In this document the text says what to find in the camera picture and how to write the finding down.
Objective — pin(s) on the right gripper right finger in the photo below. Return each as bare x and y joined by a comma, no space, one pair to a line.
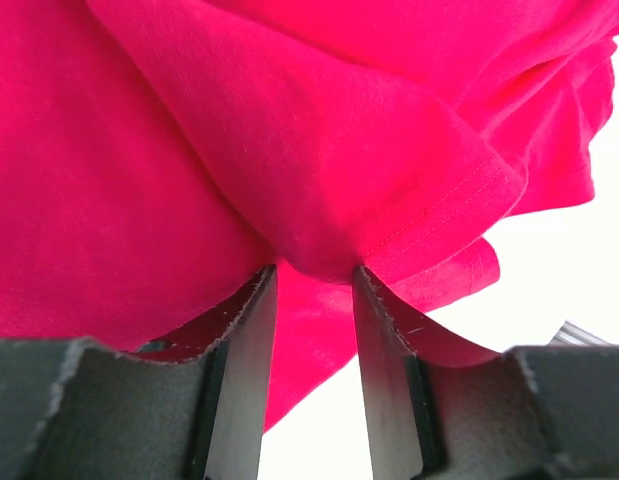
534,412

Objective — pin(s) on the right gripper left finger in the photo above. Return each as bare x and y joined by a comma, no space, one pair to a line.
189,405

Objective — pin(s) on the red t shirt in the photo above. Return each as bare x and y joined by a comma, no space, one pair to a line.
155,154

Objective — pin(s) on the aluminium frame rail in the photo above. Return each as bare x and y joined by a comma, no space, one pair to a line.
570,334

